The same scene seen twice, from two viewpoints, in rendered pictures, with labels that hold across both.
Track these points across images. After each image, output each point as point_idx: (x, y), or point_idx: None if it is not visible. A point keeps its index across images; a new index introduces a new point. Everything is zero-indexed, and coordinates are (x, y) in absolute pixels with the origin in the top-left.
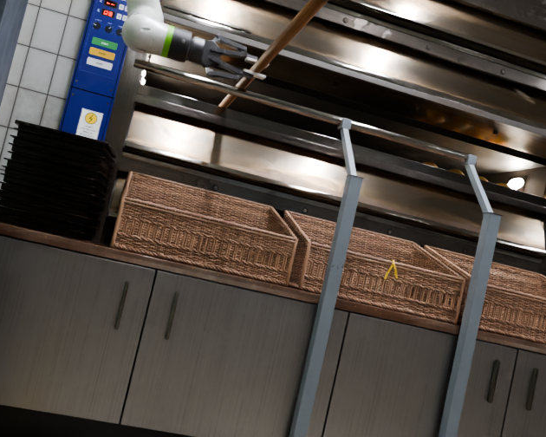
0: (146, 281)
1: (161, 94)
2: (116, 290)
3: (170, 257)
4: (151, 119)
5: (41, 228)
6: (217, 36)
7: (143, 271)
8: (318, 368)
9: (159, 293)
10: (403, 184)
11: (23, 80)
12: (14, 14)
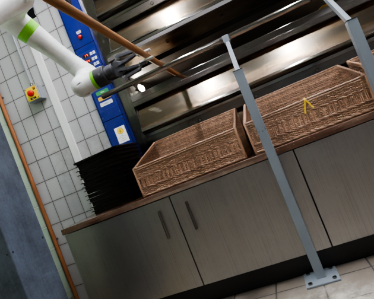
0: (167, 205)
1: (143, 94)
2: (157, 219)
3: (174, 183)
4: (147, 109)
5: (116, 205)
6: (115, 56)
7: (162, 201)
8: (291, 196)
9: (177, 207)
10: (307, 35)
11: (85, 134)
12: None
